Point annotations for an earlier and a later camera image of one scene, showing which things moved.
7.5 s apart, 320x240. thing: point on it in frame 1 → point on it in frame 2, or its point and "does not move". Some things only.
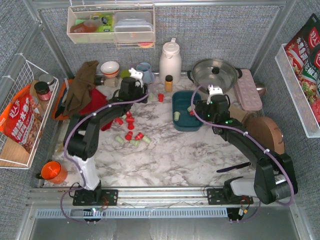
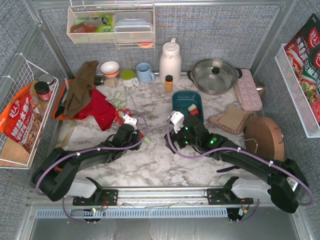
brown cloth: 79,93 does not move
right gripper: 202,110 → 190,122
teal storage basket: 181,101 does not move
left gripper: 141,91 → 136,135
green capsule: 146,139 does not move
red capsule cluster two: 117,119 does not move
